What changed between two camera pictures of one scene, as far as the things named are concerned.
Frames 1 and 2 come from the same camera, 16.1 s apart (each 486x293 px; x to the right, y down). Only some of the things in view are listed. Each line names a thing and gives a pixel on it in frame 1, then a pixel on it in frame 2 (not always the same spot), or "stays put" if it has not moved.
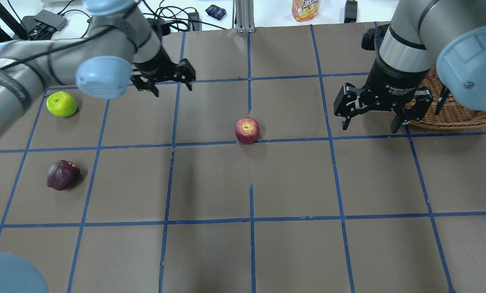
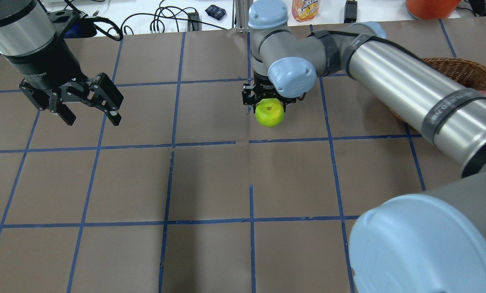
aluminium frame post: x=243 y=16 stays put
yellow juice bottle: x=304 y=10 stays put
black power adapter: x=350 y=12 stays put
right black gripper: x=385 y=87 → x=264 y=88
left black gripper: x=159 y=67 → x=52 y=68
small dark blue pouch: x=216 y=12 stays put
